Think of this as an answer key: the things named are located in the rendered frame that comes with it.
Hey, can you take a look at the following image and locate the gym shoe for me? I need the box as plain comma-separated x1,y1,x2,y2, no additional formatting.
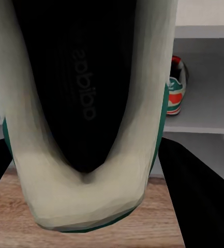
0,0,178,233
167,57,189,116

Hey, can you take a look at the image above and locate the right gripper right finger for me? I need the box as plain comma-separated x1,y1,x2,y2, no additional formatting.
158,137,224,248

